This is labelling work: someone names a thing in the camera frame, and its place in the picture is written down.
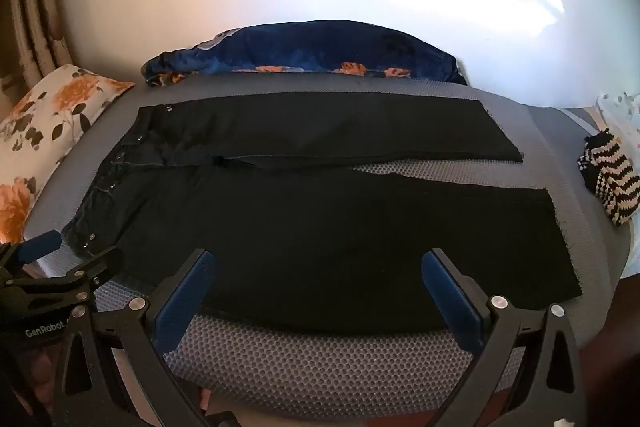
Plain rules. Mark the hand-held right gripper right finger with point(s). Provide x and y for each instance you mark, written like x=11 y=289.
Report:
x=452 y=302

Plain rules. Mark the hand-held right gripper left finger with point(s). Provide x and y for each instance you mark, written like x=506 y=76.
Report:
x=186 y=297

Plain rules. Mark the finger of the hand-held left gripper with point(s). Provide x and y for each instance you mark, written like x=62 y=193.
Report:
x=42 y=244
x=97 y=266

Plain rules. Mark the black pants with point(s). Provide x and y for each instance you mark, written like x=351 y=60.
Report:
x=310 y=217

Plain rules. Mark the white floral pillow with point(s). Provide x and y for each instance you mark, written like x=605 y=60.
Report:
x=45 y=132

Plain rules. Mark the grey mesh mat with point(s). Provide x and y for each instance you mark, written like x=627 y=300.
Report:
x=310 y=367

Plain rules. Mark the black white striped knitted cloth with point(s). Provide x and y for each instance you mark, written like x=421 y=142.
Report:
x=612 y=177

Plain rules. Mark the beige curtain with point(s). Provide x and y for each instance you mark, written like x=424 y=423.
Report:
x=35 y=17

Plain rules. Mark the white patterned cloth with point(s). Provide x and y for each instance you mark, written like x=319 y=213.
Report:
x=620 y=117

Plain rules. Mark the blue floral blanket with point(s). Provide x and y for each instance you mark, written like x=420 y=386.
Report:
x=320 y=49

